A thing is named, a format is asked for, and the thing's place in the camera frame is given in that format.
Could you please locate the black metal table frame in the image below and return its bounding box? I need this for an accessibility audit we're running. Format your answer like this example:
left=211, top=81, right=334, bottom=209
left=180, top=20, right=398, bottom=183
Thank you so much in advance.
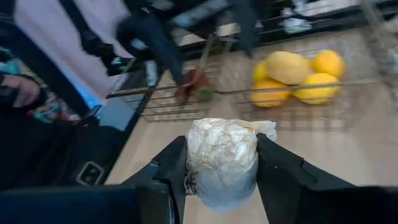
left=102, top=0, right=398, bottom=187

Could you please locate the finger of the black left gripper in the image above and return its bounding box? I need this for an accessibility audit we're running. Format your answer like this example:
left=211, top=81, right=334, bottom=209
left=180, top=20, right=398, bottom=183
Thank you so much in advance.
left=160, top=45, right=186, bottom=87

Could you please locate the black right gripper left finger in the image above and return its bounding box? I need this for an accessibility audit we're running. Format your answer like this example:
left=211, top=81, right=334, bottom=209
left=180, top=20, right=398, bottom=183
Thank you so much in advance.
left=0, top=135, right=189, bottom=224

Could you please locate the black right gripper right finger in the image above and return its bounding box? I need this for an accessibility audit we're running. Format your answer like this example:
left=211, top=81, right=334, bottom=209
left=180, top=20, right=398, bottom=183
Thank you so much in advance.
left=255, top=133, right=398, bottom=224

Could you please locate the black case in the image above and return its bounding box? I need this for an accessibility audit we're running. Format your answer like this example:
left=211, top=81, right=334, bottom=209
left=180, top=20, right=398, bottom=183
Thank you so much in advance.
left=0, top=114, right=144, bottom=190

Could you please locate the red pepper green stem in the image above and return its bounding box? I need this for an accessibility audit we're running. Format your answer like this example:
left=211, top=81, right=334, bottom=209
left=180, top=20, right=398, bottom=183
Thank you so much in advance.
left=175, top=68, right=215, bottom=105

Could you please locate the person's hand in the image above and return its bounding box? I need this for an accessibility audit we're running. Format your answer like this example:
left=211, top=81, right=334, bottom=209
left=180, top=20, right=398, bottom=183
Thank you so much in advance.
left=0, top=73, right=42, bottom=109

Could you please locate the metal wire basket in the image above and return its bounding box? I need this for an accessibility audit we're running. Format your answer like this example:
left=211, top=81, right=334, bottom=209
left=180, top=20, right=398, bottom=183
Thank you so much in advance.
left=357, top=0, right=398, bottom=103
left=214, top=27, right=383, bottom=132
left=105, top=34, right=224, bottom=123

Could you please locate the yellow lemon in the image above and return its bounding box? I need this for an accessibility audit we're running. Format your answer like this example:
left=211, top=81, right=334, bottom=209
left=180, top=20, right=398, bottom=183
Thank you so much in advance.
left=252, top=60, right=271, bottom=85
left=266, top=50, right=312, bottom=85
left=294, top=73, right=341, bottom=105
left=312, top=49, right=346, bottom=79

